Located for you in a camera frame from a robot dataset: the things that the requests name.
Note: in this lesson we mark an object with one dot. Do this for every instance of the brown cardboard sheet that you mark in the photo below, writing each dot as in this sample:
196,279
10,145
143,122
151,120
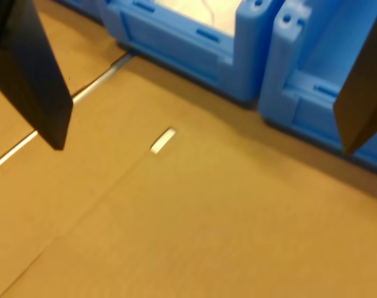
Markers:
67,46
207,217

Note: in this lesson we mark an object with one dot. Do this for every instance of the blue plastic bin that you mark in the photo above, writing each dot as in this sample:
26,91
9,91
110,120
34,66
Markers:
188,52
82,6
309,93

